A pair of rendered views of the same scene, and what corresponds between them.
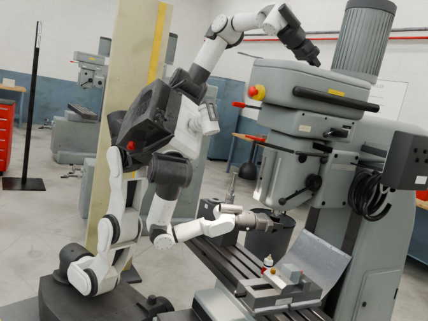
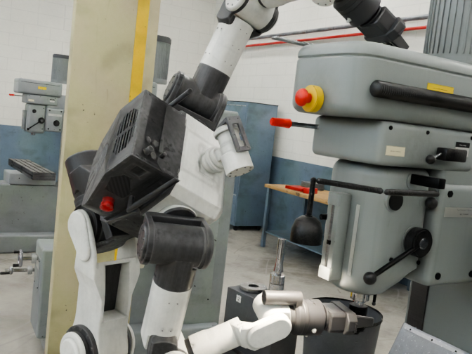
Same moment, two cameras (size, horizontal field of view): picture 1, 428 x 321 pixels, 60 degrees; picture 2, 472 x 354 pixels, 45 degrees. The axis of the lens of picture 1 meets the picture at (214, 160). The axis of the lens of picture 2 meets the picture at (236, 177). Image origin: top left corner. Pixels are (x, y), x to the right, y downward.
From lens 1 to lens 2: 13 cm
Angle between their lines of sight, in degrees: 6
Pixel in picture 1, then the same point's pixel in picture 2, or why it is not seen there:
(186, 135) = (199, 179)
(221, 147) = (251, 208)
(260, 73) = (312, 67)
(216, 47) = (235, 35)
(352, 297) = not seen: outside the picture
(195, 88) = (207, 102)
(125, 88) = (94, 123)
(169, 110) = (166, 140)
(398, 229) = not seen: outside the picture
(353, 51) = (459, 23)
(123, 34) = (87, 38)
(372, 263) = not seen: outside the picture
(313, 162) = (414, 208)
